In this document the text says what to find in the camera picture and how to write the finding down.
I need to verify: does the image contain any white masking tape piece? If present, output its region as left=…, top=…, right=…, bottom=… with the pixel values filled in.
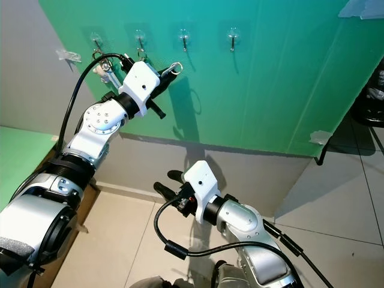
left=309, top=129, right=334, bottom=146

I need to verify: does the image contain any clear tape strip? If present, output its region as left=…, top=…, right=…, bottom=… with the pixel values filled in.
left=57, top=49, right=82, bottom=63

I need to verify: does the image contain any key bunch with white charm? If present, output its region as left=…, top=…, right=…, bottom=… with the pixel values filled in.
left=93, top=54, right=121, bottom=91

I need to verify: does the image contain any grey robot right leg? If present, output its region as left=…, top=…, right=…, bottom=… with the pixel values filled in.
left=213, top=261, right=259, bottom=288

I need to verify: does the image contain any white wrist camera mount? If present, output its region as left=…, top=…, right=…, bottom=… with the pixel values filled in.
left=119, top=60, right=161, bottom=118
left=183, top=160, right=221, bottom=224

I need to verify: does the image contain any green table cover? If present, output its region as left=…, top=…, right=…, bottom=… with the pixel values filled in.
left=0, top=126, right=56, bottom=211

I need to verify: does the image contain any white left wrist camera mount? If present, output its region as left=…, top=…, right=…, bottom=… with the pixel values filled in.
left=119, top=60, right=161, bottom=118

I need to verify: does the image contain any green wall sheet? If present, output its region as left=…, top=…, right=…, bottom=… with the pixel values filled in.
left=39, top=0, right=384, bottom=158

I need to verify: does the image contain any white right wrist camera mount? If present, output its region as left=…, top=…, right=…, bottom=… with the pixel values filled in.
left=183, top=160, right=221, bottom=224

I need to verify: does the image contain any grey robot left leg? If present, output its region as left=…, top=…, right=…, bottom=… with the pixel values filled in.
left=129, top=275, right=178, bottom=288

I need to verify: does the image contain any grey robot leg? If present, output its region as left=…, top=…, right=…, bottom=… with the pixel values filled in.
left=213, top=261, right=259, bottom=288
left=129, top=275, right=178, bottom=288

